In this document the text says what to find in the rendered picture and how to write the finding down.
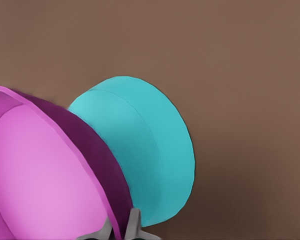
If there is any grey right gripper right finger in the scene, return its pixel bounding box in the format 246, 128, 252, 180
124, 207, 163, 240

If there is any blue plate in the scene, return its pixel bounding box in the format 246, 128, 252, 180
67, 75, 196, 228

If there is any pink plate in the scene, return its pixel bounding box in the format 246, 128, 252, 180
0, 83, 135, 240

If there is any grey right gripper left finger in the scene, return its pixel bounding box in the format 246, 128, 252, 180
76, 216, 113, 240

